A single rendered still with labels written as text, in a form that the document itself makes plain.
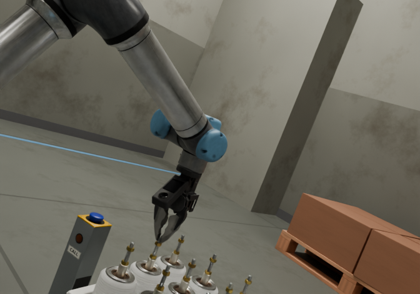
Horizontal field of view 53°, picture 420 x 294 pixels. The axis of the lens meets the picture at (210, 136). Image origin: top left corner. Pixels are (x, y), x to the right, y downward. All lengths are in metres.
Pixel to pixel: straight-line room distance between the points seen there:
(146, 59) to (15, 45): 0.24
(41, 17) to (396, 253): 2.13
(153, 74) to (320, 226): 2.10
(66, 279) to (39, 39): 0.67
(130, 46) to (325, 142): 3.26
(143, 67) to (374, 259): 2.00
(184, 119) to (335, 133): 3.10
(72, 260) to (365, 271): 1.77
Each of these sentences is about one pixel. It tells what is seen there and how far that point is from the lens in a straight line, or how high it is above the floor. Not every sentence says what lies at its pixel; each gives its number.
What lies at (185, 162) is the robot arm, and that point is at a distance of 1.12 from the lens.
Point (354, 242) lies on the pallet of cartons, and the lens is 2.65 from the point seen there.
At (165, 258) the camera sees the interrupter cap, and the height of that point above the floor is 0.25.
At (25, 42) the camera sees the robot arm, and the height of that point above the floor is 0.71.
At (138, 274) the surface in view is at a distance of 1.18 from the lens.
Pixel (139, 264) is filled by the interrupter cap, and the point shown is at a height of 0.25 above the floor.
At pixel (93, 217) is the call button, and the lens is 1.21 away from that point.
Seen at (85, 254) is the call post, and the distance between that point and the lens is 1.22.
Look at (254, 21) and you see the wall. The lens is 4.39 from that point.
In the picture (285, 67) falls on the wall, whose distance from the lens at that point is 3.92.
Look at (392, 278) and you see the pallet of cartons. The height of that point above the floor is 0.24.
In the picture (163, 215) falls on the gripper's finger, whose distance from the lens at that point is 1.16.
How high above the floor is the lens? 0.72
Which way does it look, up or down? 4 degrees down
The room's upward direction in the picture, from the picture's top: 22 degrees clockwise
